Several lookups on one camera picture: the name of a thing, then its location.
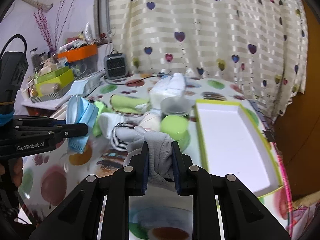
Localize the chevron patterned box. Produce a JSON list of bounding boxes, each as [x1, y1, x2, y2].
[[30, 83, 72, 103]]

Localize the green cardboard box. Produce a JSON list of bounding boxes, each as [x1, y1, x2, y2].
[[35, 67, 74, 96]]

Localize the light green cloth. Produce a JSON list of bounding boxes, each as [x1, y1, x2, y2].
[[92, 100, 113, 138]]

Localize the green towel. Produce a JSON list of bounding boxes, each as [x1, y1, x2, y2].
[[110, 94, 150, 115]]

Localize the purple decorative twigs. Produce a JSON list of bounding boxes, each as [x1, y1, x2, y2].
[[33, 0, 76, 52]]

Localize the white sock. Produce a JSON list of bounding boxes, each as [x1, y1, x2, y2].
[[98, 112, 131, 139]]

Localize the white curved plastic piece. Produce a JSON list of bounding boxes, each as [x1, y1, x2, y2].
[[50, 105, 67, 120]]

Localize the blue wet wipes pack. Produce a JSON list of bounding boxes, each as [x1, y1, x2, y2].
[[68, 75, 100, 97]]

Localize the person's left hand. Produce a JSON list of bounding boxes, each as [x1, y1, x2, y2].
[[0, 158, 23, 187]]

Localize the grey work glove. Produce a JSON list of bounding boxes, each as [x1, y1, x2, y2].
[[123, 126, 175, 191]]

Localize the heart patterned curtain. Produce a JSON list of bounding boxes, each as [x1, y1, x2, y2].
[[108, 0, 308, 117]]

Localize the blue face mask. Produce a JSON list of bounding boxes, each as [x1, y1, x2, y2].
[[66, 95, 99, 154]]

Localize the clear lidded container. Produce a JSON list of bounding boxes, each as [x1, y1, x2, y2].
[[161, 96, 191, 119]]

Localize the green rimmed white tray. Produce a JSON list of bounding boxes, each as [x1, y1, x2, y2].
[[195, 99, 283, 197]]

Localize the orange storage box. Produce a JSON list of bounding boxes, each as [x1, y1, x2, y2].
[[57, 44, 98, 62]]

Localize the green lidded jar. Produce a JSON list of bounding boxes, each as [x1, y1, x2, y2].
[[160, 115, 190, 152]]

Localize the grey small heater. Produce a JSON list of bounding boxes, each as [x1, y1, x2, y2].
[[104, 53, 129, 80]]

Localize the white tissue pack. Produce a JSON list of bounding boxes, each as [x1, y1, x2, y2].
[[149, 73, 186, 109]]

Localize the wooden wardrobe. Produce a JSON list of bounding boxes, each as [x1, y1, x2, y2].
[[275, 3, 319, 200]]

